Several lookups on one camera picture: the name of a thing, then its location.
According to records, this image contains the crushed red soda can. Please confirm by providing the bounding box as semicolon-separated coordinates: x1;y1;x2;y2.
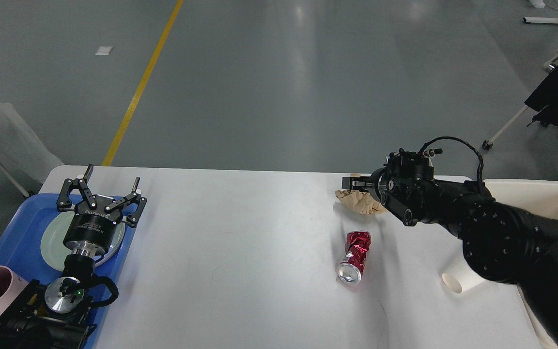
337;230;371;286

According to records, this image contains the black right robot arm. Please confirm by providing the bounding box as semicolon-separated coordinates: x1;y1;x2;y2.
342;142;558;345

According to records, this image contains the beige plastic bin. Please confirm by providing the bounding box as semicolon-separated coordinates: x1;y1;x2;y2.
482;178;558;349

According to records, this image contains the person in white trousers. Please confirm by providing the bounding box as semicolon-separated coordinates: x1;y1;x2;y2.
0;102;64;183

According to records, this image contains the white wheeled rack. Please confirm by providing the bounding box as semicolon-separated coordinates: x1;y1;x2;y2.
481;5;558;150

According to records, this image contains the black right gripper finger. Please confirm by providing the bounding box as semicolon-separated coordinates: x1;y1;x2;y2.
341;176;372;191

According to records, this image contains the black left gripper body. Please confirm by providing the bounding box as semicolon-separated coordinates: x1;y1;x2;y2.
63;210;124;256

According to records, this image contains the small white paper cup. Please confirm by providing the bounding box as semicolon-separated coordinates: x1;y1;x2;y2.
441;255;485;294

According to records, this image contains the brown paper ball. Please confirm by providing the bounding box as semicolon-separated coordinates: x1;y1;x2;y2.
335;189;388;216

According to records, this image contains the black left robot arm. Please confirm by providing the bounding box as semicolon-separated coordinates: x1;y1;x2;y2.
0;165;147;349

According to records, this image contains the green plate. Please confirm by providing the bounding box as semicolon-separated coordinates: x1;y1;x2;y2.
40;211;126;272

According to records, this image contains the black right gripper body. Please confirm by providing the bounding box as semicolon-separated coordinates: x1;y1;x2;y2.
369;168;388;200

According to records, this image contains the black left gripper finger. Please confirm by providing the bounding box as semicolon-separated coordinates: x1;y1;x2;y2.
106;177;148;228
57;164;97;216

